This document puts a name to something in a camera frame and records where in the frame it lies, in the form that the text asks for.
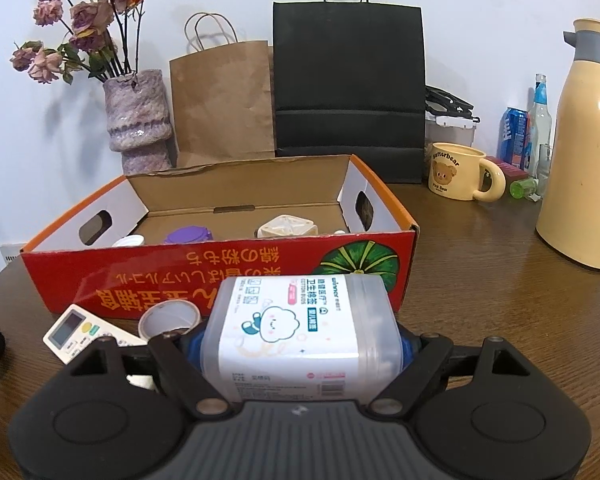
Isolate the cream thermos jug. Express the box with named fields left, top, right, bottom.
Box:
left=535, top=18, right=600, bottom=272

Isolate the clear cotton swab box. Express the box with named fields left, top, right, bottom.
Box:
left=200, top=274, right=405, bottom=403

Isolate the clear container with black lid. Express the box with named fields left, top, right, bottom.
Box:
left=424, top=85, right=481, bottom=161

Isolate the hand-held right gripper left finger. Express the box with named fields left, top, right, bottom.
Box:
left=70, top=325, right=233, bottom=413

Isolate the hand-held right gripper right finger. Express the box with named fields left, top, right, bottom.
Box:
left=370, top=327, right=526, bottom=413

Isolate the cream ridged object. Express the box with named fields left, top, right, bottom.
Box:
left=255, top=214, right=320, bottom=238

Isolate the white flat board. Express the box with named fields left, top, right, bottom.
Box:
left=0, top=242, right=28, bottom=263

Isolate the green capped bottle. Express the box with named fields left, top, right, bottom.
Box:
left=509, top=177, right=541, bottom=200

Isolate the clear drinking glass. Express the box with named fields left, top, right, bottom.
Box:
left=536, top=144, right=553, bottom=196

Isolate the blue drink can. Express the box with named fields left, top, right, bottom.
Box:
left=497, top=106, right=531, bottom=171

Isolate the white remote control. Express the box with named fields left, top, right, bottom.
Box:
left=42, top=304, right=148, bottom=365

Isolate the clear spray bottle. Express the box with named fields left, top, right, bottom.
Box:
left=525, top=74, right=552, bottom=176

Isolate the purple lidded container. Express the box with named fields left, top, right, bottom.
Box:
left=164, top=226, right=215, bottom=246

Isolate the dark red box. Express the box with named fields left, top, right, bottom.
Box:
left=490, top=156, right=530, bottom=183

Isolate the purple mottled ceramic vase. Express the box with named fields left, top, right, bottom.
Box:
left=103, top=69, right=174, bottom=176

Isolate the orange cardboard box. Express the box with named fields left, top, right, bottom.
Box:
left=20, top=154, right=421, bottom=316

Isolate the yellow bear mug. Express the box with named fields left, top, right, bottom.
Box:
left=426, top=142, right=507, bottom=203

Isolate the brown paper bag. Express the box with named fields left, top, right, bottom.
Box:
left=169, top=11, right=277, bottom=168

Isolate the clear tape roll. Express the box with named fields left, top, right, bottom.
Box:
left=138, top=300, right=208, bottom=343

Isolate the black paper bag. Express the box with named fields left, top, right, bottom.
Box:
left=272, top=0, right=427, bottom=184

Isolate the bunch of dried roses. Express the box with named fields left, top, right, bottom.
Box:
left=10, top=0, right=148, bottom=86

